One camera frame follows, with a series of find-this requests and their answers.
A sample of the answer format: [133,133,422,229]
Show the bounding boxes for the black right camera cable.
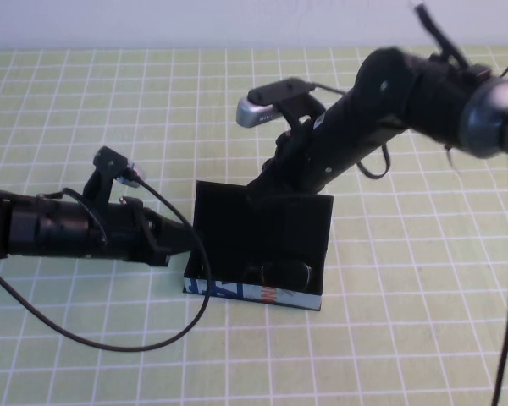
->
[311,82,348,97]

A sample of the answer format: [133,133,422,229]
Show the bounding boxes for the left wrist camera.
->
[116,160,148,188]

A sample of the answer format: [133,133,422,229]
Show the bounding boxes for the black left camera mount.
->
[83,145,130,208]

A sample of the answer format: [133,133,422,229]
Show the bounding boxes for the green white grid tablecloth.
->
[0,44,508,406]

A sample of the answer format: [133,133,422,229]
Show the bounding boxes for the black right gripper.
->
[246,110,357,198]

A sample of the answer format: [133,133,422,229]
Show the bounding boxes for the black glasses case printed side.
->
[181,180,335,313]

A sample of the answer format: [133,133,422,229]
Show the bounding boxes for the black camera cable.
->
[311,82,348,97]
[0,173,213,353]

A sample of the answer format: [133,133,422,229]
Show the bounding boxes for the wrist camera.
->
[116,160,148,188]
[235,78,317,129]

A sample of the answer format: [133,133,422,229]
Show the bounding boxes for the thin black wire loop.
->
[356,142,391,179]

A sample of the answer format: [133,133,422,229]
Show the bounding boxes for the black cable with plug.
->
[412,0,471,69]

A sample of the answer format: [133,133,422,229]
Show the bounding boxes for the black framed glasses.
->
[243,260,315,294]

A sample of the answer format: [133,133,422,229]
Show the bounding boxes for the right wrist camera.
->
[235,78,317,129]

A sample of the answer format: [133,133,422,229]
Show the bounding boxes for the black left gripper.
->
[87,197,196,268]

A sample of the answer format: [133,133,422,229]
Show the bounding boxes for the black left camera cable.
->
[0,173,213,353]

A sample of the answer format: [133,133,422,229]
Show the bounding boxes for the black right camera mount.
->
[279,95,327,140]

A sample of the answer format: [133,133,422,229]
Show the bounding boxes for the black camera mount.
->
[279,95,327,140]
[83,145,130,208]

